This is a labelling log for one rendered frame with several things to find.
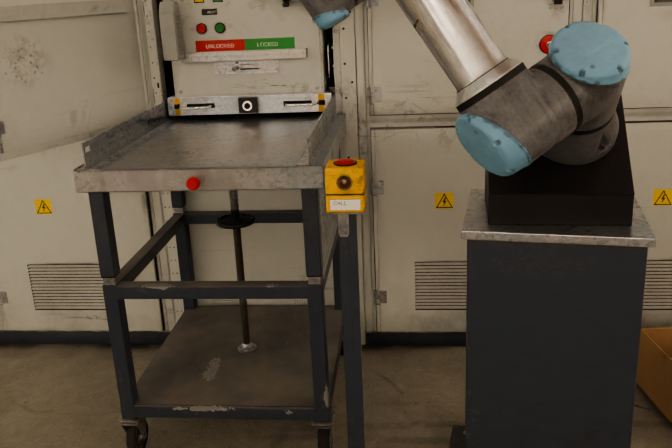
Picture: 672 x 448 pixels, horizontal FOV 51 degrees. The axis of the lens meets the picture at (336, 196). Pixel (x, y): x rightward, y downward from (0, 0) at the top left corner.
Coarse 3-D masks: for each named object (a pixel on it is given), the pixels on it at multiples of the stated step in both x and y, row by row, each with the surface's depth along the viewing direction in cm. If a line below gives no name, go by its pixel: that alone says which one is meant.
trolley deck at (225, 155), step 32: (192, 128) 221; (224, 128) 218; (256, 128) 216; (288, 128) 214; (128, 160) 183; (160, 160) 181; (192, 160) 179; (224, 160) 178; (256, 160) 176; (288, 160) 175; (320, 160) 173; (96, 192) 175
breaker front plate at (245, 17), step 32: (192, 0) 223; (224, 0) 222; (256, 0) 221; (192, 32) 226; (224, 32) 225; (256, 32) 224; (288, 32) 223; (192, 64) 229; (224, 64) 228; (288, 64) 226; (320, 64) 225; (192, 96) 232
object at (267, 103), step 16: (208, 96) 231; (224, 96) 230; (240, 96) 229; (256, 96) 229; (272, 96) 228; (288, 96) 228; (304, 96) 227; (192, 112) 232; (208, 112) 232; (224, 112) 231; (272, 112) 230; (288, 112) 230
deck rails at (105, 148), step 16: (144, 112) 213; (160, 112) 227; (112, 128) 190; (128, 128) 201; (144, 128) 213; (160, 128) 221; (320, 128) 190; (96, 144) 180; (112, 144) 190; (128, 144) 200; (320, 144) 189; (96, 160) 180; (112, 160) 182; (304, 160) 172
